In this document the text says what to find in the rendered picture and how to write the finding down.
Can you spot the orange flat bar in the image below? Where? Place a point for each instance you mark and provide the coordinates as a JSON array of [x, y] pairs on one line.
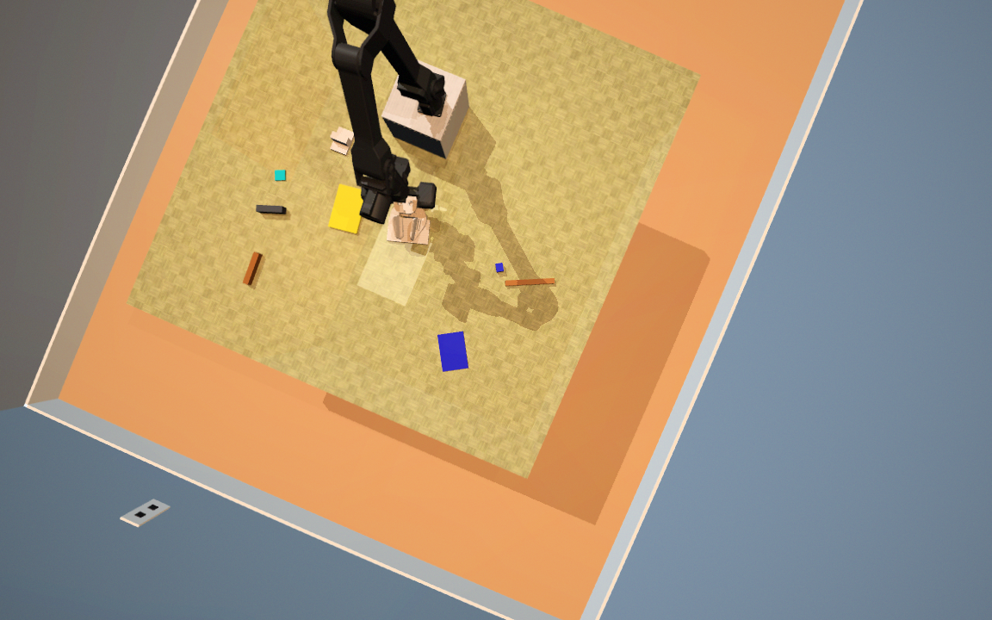
[[529, 281]]

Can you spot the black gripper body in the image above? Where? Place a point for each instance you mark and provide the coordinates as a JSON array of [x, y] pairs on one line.
[[426, 193]]

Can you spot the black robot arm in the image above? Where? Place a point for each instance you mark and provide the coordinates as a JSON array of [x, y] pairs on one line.
[[371, 154]]

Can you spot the yellow flat plate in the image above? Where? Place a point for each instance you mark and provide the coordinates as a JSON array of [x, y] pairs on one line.
[[347, 206]]

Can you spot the blue rectangular plate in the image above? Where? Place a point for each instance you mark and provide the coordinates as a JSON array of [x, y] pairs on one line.
[[452, 351]]

